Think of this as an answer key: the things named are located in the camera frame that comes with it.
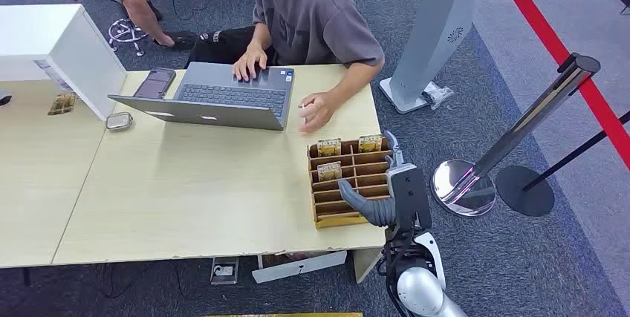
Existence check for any person's left hand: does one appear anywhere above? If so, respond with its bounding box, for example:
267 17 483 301
297 91 340 134

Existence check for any person's right hand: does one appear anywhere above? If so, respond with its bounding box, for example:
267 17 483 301
233 43 269 83

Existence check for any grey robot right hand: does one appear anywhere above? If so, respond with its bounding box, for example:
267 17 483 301
338 130 406 229

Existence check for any hotel key card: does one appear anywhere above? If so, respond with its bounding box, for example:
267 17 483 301
317 138 342 157
358 134 383 154
317 161 342 183
48 93 77 117

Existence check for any cardboard card organiser box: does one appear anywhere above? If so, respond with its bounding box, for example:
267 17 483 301
307 137 394 231

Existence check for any person at desk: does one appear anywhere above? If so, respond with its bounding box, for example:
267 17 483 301
184 0 386 134

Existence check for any grey laptop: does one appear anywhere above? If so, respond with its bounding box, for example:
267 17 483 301
108 61 295 132

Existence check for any wooden table leg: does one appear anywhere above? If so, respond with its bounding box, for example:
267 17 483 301
351 248 385 285

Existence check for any black sandal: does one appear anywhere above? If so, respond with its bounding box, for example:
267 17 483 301
153 30 199 50

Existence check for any white board panel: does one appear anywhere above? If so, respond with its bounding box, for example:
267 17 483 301
252 250 348 285

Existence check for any black smartphone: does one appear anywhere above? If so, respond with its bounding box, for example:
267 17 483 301
132 67 177 100

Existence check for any clear plastic bag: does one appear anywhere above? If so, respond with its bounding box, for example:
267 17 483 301
422 82 455 111

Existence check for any chrome stool base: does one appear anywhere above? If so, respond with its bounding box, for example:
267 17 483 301
108 18 149 57

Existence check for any grey kiosk stand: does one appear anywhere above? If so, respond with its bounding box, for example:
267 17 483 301
379 0 481 114

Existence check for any white cabinet box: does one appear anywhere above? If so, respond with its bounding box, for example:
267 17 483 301
0 4 128 122

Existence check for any red barrier belt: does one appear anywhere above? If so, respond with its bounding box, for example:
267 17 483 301
490 0 630 169

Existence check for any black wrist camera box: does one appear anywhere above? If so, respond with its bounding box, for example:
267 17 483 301
387 163 433 231

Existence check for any black stanchion post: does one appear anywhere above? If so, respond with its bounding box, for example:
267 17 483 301
496 110 630 218

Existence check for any chrome stanchion post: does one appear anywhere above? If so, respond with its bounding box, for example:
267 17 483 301
431 52 603 218

